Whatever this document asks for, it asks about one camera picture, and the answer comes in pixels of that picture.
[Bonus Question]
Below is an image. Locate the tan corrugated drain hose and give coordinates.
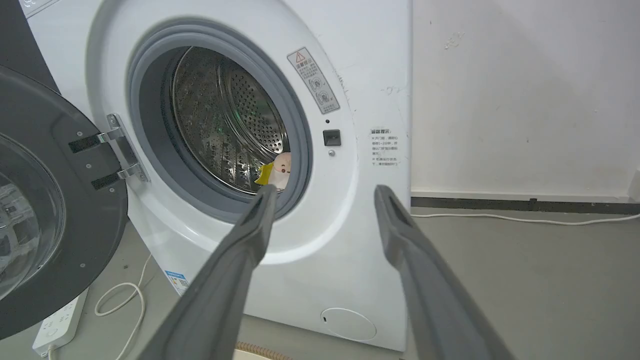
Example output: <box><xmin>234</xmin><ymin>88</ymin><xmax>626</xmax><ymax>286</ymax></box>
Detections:
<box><xmin>235</xmin><ymin>341</ymin><xmax>293</xmax><ymax>360</ymax></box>

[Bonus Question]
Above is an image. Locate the chrome door hinge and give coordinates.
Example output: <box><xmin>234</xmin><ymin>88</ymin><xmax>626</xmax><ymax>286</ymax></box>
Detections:
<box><xmin>96</xmin><ymin>113</ymin><xmax>150</xmax><ymax>183</ymax></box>

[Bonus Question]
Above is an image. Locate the white power strip cable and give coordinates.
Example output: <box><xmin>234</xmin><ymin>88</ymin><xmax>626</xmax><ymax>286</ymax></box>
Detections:
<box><xmin>48</xmin><ymin>254</ymin><xmax>153</xmax><ymax>360</ymax></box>

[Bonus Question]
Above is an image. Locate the white power strip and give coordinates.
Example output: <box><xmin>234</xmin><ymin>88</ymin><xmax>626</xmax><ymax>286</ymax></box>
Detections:
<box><xmin>32</xmin><ymin>289</ymin><xmax>89</xmax><ymax>358</ymax></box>

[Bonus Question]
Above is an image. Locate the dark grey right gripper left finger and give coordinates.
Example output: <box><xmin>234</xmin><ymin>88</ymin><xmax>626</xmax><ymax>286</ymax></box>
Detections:
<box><xmin>138</xmin><ymin>184</ymin><xmax>279</xmax><ymax>360</ymax></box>

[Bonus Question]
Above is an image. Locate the dark round washing machine door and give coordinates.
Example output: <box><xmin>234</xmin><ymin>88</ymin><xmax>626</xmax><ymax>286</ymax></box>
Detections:
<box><xmin>0</xmin><ymin>64</ymin><xmax>130</xmax><ymax>341</ymax></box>

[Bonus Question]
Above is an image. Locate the white front-load washing machine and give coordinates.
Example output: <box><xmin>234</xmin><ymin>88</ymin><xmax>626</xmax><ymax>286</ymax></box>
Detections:
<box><xmin>20</xmin><ymin>0</ymin><xmax>414</xmax><ymax>353</ymax></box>

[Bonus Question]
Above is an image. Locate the cream and yellow plush toy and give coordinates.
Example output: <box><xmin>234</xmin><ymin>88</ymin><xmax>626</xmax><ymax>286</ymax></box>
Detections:
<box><xmin>254</xmin><ymin>151</ymin><xmax>292</xmax><ymax>191</ymax></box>

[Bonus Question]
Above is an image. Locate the white cable along wall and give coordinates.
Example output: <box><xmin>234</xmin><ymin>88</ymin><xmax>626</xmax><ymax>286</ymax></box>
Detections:
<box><xmin>411</xmin><ymin>212</ymin><xmax>640</xmax><ymax>226</ymax></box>

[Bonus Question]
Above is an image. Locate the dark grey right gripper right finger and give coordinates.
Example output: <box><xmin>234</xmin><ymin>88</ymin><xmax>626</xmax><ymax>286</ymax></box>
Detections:
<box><xmin>374</xmin><ymin>184</ymin><xmax>516</xmax><ymax>360</ymax></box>

